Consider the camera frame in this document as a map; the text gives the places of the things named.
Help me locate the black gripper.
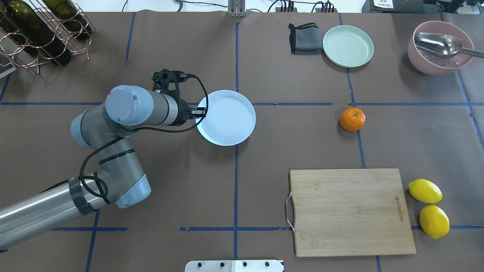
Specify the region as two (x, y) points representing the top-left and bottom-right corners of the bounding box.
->
(178, 99), (207, 125)

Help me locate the light blue plate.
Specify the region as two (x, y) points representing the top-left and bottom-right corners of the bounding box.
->
(197, 90), (256, 146)

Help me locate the orange mandarin fruit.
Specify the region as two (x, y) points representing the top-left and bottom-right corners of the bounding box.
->
(339, 107), (366, 131)

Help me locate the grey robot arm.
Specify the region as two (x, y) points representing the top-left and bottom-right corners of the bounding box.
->
(1, 85), (209, 252)

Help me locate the light green plate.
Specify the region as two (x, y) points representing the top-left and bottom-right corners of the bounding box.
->
(322, 25), (374, 68)

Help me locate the folded grey cloth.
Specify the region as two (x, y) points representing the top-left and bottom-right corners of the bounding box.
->
(288, 23), (323, 55)

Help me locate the bamboo cutting board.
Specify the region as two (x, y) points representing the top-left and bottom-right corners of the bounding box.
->
(289, 168), (416, 258)

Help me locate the pink bowl with ice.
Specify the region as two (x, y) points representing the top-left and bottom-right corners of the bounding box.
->
(407, 21), (474, 75)

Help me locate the upper yellow lemon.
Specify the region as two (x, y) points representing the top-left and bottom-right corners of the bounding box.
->
(408, 179), (443, 204)

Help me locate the yellow lemon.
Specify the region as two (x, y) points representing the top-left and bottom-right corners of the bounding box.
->
(408, 179), (443, 204)
(419, 204), (450, 240)

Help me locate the metal scoop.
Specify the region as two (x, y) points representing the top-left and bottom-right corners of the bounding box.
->
(414, 32), (484, 58)

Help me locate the lower yellow lemon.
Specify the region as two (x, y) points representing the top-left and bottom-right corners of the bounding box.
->
(419, 204), (450, 240)

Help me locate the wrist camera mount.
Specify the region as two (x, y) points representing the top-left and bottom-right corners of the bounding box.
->
(152, 69), (188, 100)

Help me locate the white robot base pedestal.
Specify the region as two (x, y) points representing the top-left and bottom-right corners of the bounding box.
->
(185, 260), (285, 272)

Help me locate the copper wire bottle rack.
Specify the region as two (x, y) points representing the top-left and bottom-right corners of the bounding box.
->
(1, 0), (99, 74)

